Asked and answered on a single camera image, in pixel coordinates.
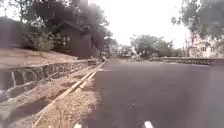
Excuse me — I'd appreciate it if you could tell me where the pale building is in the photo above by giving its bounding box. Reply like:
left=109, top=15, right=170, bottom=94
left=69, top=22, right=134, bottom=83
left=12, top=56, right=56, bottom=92
left=186, top=31, right=224, bottom=60

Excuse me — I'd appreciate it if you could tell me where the low stone wall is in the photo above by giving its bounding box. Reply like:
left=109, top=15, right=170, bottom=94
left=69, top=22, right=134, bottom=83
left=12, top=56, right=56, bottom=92
left=148, top=56, right=224, bottom=66

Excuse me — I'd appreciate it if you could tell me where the group of trees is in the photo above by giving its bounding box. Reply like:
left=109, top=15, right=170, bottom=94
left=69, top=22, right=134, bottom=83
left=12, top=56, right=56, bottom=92
left=129, top=34, right=183, bottom=60
left=0, top=0, right=118, bottom=60

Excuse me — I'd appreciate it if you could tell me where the tree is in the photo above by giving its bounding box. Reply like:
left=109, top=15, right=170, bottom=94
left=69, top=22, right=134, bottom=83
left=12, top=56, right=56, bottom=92
left=171, top=0, right=224, bottom=42

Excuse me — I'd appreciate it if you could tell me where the dry earth slope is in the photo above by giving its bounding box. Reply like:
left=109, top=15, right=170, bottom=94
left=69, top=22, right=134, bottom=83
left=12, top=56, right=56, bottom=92
left=0, top=47, right=79, bottom=70

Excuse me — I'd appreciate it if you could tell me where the dry dirt verge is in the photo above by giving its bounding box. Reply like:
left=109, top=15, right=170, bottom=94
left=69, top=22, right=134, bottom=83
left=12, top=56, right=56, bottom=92
left=0, top=64, right=102, bottom=128

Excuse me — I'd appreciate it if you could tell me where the stone block wall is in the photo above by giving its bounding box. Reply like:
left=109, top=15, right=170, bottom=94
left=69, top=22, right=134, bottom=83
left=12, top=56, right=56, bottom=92
left=0, top=59, right=100, bottom=96

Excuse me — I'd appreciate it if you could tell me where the dark building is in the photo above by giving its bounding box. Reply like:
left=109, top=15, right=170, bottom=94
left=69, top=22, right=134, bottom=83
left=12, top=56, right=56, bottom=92
left=53, top=19, right=103, bottom=61

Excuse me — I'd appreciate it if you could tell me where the bush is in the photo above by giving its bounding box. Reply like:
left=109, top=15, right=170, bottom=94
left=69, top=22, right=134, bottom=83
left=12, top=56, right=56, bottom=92
left=21, top=26, right=64, bottom=53

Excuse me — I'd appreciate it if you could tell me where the grey asphalt road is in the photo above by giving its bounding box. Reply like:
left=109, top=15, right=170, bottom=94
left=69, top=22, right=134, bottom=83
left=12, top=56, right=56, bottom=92
left=81, top=59, right=224, bottom=128

